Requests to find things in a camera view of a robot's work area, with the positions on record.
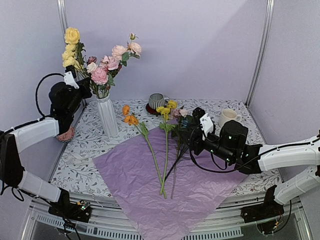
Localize white ribbed vase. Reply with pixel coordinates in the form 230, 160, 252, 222
96, 96, 118, 137

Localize orange flower stem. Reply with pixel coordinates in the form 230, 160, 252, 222
122, 104, 163, 184

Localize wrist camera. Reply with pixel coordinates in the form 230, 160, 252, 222
192, 107, 216, 143
63, 65, 80, 90

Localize pale yellow rose stem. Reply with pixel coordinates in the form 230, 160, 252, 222
61, 26, 96, 96

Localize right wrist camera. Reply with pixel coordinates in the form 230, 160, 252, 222
192, 107, 216, 143

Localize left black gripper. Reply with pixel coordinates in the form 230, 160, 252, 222
66, 77, 93, 115

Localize striped grey mug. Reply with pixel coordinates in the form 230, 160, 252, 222
148, 93, 170, 110

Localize right aluminium frame post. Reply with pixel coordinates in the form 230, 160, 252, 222
245, 0, 275, 108

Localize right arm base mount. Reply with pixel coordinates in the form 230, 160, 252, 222
240, 201, 285, 223

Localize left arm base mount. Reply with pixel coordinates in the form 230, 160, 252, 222
48, 200, 92, 223

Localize dusty red white flower stem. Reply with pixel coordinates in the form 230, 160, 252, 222
86, 56, 99, 74

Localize pink patterned ball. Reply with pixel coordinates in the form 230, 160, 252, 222
56, 126, 75, 143

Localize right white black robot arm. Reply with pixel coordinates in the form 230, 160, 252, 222
186, 119, 320, 218

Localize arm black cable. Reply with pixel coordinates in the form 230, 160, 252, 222
188, 124, 320, 174
0, 72, 66, 136

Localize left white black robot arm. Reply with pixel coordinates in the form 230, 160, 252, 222
0, 76, 92, 217

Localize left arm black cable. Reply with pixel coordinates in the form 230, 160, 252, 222
0, 72, 66, 136

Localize white printed ribbon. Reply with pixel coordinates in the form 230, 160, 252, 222
68, 152, 93, 166

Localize purple wrapping paper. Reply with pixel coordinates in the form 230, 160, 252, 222
93, 128, 246, 240

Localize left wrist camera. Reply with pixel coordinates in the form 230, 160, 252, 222
63, 65, 80, 90

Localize bright yellow flower stem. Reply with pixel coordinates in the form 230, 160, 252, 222
156, 100, 178, 199

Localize cream white mug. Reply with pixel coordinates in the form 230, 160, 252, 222
218, 108, 242, 127

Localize aluminium frame post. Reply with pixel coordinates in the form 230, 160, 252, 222
56, 0, 69, 46
245, 0, 275, 108

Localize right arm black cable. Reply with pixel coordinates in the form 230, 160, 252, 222
188, 124, 320, 174

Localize dark red coaster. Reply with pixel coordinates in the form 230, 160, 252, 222
145, 103, 161, 116

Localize mauve pink flower stem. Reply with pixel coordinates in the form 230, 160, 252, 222
170, 106, 188, 200

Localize floral patterned table mat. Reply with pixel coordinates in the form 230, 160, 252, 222
51, 98, 283, 201

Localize aluminium front rail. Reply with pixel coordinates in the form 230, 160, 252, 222
21, 193, 313, 240

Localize peach pink rose stem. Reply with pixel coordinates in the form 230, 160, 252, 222
107, 32, 142, 87

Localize blue fabric flower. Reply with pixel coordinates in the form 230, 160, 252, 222
180, 115, 199, 133

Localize left aluminium frame post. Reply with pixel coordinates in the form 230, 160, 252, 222
56, 0, 69, 46

